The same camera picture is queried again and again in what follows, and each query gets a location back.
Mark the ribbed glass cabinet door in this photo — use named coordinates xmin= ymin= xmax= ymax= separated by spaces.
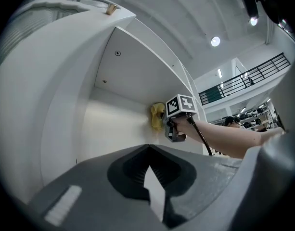
xmin=0 ymin=0 xmax=137 ymax=86

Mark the yellow wiping cloth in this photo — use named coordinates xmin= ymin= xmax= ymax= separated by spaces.
xmin=150 ymin=102 xmax=166 ymax=133

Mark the black balcony railing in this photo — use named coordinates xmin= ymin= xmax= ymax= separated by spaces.
xmin=198 ymin=52 xmax=292 ymax=106

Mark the white cabinet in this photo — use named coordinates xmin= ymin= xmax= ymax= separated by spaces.
xmin=0 ymin=0 xmax=208 ymax=203

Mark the person's right hand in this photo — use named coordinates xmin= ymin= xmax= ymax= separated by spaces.
xmin=170 ymin=115 xmax=195 ymax=136

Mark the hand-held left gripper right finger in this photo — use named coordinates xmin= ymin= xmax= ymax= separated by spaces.
xmin=149 ymin=143 xmax=243 ymax=230

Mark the person's right forearm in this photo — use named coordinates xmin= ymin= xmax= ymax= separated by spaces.
xmin=192 ymin=119 xmax=285 ymax=160

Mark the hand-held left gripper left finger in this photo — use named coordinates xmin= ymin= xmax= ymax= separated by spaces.
xmin=26 ymin=143 xmax=167 ymax=231

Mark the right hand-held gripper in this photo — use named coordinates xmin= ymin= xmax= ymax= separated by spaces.
xmin=162 ymin=94 xmax=199 ymax=143

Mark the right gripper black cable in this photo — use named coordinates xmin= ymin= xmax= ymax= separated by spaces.
xmin=186 ymin=115 xmax=214 ymax=156

